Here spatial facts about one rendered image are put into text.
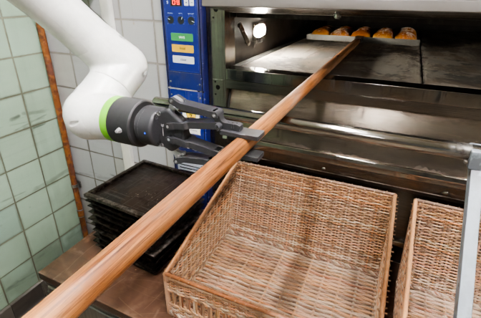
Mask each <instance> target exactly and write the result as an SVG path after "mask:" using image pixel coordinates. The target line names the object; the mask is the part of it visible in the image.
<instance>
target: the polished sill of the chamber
mask: <svg viewBox="0 0 481 318"><path fill-rule="evenodd" d="M312 74H313V73H308V72H294V71H286V70H278V69H264V68H257V67H242V66H235V65H233V66H232V67H229V68H227V69H226V79H227V80H233V81H239V82H252V83H258V84H265V85H276V86H283V87H295V88H297V87H298V86H299V85H300V84H302V83H303V82H304V81H305V80H307V79H308V78H309V77H310V76H311V75H312ZM313 90H319V91H326V92H338V93H344V94H350V95H362V96H369V97H380V98H387V99H393V100H405V101H412V102H423V103H430V104H436V105H448V106H455V107H466V108H473V109H479V110H481V90H478V89H470V88H462V87H448V86H440V85H426V84H419V83H411V82H397V81H389V80H381V79H367V78H359V77H345V76H338V75H329V74H328V75H326V76H325V77H324V78H323V79H322V80H321V81H320V82H319V83H318V84H317V85H316V86H315V87H314V88H313Z"/></svg>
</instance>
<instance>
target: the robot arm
mask: <svg viewBox="0 0 481 318"><path fill-rule="evenodd" d="M7 1H8V2H9V3H11V4H13V5H14V6H15V7H16V8H18V9H19V10H20V11H22V12H23V13H25V14H26V15H27V16H28V17H30V18H31V19H33V20H34V21H35V22H36V23H37V24H39V25H40V26H41V27H43V28H44V29H45V30H47V31H48V32H49V33H50V34H51V35H52V36H53V37H55V38H56V39H57V40H58V41H60V42H61V43H62V44H63V45H64V46H65V47H66V48H67V49H68V50H70V51H71V52H72V53H73V54H74V55H75V56H76V57H79V58H80V59H81V60H82V61H83V62H84V63H85V64H86V65H87V66H88V67H89V74H88V75H87V76H86V77H85V78H84V80H83V81H82V82H81V84H80V85H79V86H78V87H77V88H76V89H75V90H74V91H73V93H72V94H71V95H70V96H68V98H67V99H66V101H65V102H64V106H63V109H62V117H63V120H64V124H65V125H66V126H67V128H68V129H69V131H70V132H71V133H73V134H74V135H76V136H77V137H79V138H82V139H85V140H111V141H114V142H118V143H123V144H127V145H133V146H136V147H145V146H146V145H153V146H156V147H165V148H167V149H168V150H170V151H172V152H173V154H174V156H175V159H174V160H173V162H174V164H176V165H177V164H181V163H191V164H196V165H205V164H206V163H207V162H208V161H209V160H211V159H212V158H213V157H214V156H216V155H217V154H218V153H219V152H220V151H221V150H222V149H224V148H225V147H226V146H227V145H229V144H227V145H226V146H225V147H222V146H220V145H216V144H214V143H211V142H208V141H206V140H202V139H200V138H197V137H196V136H195V135H192V134H190V129H202V130H216V131H218V130H219V129H221V130H220V135H226V136H230V137H235V138H242V139H246V140H254V141H259V140H260V139H261V138H262V137H263V136H264V135H265V131H264V130H256V129H251V128H246V127H243V123H241V122H235V121H230V120H226V119H225V118H224V115H223V113H224V111H223V109H222V108H219V107H213V106H210V105H206V104H203V103H199V102H194V101H191V100H187V99H185V98H184V97H183V96H181V95H175V96H173V97H170V98H169V99H168V102H169V103H170V105H169V107H167V108H165V107H158V106H155V104H154V103H153V102H151V101H149V100H142V99H137V98H133V95H134V94H135V93H136V91H137V90H138V89H139V87H140V86H141V85H142V83H143V82H144V81H145V79H146V77H147V73H148V64H147V60H146V58H145V56H144V54H143V53H142V52H141V51H140V50H139V49H138V48H137V47H136V46H135V45H133V44H132V43H130V42H129V41H128V40H126V39H125V38H124V37H123V36H122V35H120V34H119V33H118V32H116V31H115V30H114V29H113V28H112V27H111V26H109V25H108V24H107V22H106V21H105V20H103V19H102V18H101V17H100V16H99V15H98V14H97V13H95V12H94V11H93V10H92V9H91V8H90V7H89V6H88V5H87V4H86V3H85V2H84V1H83V0H7ZM178 110H183V111H186V112H191V113H193V114H196V115H202V116H204V117H209V118H194V117H184V116H183V115H182V114H181V113H180V112H179V111H178ZM179 147H184V148H191V149H193V150H196V151H199V152H202V153H194V152H186V151H185V150H184V151H183V150H180V149H179ZM263 156H264V151H261V150H255V149H250V150H249V151H248V152H247V153H246V154H245V155H244V156H243V157H242V158H241V159H244V160H249V161H253V162H258V161H259V160H260V159H261V158H262V157H263ZM241 159H240V160H241Z"/></svg>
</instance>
